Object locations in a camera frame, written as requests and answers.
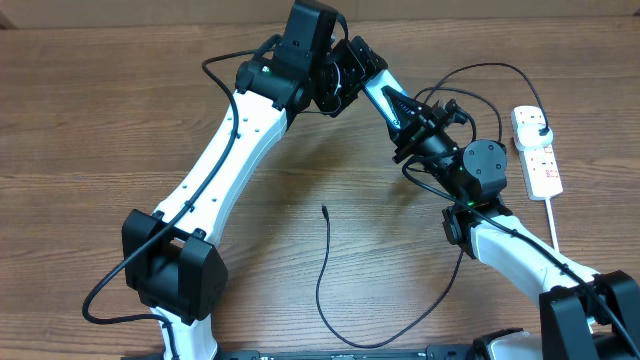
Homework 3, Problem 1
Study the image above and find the blue screen smartphone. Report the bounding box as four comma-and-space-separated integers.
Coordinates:
364, 69, 407, 130

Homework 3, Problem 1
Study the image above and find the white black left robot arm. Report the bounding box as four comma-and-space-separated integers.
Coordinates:
121, 1, 397, 359

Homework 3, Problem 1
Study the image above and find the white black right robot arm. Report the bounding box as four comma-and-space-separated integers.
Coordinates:
381, 86, 639, 359

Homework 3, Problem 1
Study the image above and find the white power strip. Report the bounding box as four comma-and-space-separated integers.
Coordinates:
511, 106, 563, 201

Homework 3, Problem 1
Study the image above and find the black charger cable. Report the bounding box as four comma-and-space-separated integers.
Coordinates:
315, 62, 551, 350

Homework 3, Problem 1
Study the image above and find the white power strip cord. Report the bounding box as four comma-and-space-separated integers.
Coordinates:
543, 197, 562, 259

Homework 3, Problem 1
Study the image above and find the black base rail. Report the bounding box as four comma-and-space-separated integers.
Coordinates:
214, 344, 477, 360

